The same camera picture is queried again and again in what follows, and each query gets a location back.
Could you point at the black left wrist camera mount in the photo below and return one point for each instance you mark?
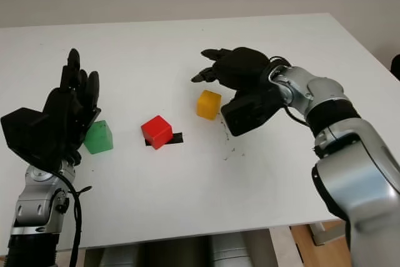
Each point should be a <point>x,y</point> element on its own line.
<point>28,137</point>

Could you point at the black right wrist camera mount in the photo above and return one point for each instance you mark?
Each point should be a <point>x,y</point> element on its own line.
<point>250,112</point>

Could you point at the yellow wooden block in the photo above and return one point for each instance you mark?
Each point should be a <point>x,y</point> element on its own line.
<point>208,104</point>

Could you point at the black round object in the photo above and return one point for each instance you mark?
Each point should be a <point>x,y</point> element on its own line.
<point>396,68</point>

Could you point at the silver robot thigh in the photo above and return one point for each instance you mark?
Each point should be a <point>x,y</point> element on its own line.
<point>123,257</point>
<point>237,253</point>

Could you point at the green wooden block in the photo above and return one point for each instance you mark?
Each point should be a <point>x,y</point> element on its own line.
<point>99,139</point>

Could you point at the white table leg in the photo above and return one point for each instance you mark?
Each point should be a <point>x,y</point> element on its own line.
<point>281,248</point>

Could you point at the silver left robot thigh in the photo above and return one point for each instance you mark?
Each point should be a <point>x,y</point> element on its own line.
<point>123,257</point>

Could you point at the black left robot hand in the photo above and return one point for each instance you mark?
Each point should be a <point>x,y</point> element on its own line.
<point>62,106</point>

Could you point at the dark grey robot waist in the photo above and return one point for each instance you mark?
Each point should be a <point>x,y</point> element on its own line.
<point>178,254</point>

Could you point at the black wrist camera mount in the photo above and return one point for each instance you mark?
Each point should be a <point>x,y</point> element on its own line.
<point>28,137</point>
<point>250,112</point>

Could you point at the silver right robot thigh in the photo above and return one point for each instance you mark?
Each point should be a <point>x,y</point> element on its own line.
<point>237,253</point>

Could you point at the black tape strip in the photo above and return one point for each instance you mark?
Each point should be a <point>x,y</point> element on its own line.
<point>178,138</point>

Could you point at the red wooden block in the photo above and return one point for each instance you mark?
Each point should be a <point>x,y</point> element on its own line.
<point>156,131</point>

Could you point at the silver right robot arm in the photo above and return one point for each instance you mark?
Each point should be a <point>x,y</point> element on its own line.
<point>353,170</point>

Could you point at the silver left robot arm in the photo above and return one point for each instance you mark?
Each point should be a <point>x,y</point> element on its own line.
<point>34,207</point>

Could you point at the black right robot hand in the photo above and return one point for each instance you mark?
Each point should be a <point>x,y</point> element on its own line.
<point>240,67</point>

